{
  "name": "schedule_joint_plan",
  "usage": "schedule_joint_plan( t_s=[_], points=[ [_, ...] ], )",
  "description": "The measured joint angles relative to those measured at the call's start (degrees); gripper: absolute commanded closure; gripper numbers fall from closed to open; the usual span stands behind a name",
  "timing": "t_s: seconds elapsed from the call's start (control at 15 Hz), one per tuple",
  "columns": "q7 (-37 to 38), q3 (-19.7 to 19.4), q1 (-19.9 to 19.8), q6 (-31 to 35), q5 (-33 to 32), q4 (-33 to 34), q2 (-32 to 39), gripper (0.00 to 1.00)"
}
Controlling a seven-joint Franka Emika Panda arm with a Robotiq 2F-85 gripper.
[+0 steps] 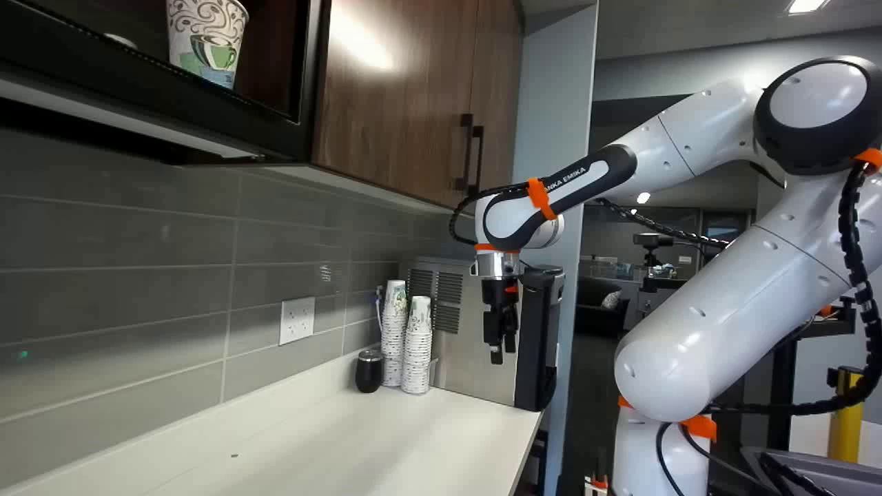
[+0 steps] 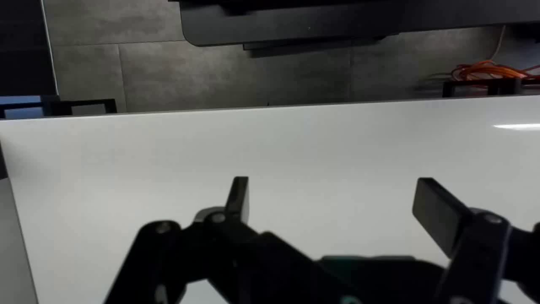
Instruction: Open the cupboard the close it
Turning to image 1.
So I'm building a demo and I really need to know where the dark wooden cupboard door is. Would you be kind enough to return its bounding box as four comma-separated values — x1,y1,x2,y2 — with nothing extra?
312,0,523,207

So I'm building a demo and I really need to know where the patterned paper cup on shelf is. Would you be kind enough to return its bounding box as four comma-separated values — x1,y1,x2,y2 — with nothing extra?
165,0,247,88

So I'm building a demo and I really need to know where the black cupboard door handle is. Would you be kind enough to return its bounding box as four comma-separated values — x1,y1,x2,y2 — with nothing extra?
455,113,484,194

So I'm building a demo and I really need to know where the black open shelf cabinet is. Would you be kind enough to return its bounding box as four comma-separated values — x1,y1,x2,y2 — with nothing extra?
0,0,330,165

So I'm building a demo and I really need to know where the small black jar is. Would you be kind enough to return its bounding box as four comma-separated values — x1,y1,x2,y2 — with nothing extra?
355,350,384,394

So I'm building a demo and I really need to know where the stack of paper cups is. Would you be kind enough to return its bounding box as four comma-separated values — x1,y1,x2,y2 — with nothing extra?
380,280,407,390
402,296,432,394

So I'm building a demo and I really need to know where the white wall outlet plate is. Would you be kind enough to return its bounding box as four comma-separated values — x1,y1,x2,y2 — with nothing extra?
278,299,313,344

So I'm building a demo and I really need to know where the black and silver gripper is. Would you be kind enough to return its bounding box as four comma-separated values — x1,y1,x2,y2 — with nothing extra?
475,249,521,364

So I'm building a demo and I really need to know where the right stack of paper cups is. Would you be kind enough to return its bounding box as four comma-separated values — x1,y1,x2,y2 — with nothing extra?
402,296,432,394

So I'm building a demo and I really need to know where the yellow bollard post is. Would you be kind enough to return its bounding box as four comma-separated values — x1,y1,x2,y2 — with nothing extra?
826,368,862,464

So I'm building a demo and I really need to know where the left stack of paper cups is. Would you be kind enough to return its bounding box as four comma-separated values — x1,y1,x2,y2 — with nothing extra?
380,280,407,390

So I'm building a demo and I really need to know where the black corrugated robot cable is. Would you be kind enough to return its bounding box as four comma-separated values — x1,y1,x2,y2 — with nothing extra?
712,160,882,420

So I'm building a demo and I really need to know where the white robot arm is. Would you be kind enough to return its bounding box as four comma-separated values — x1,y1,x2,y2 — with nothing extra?
475,56,882,496

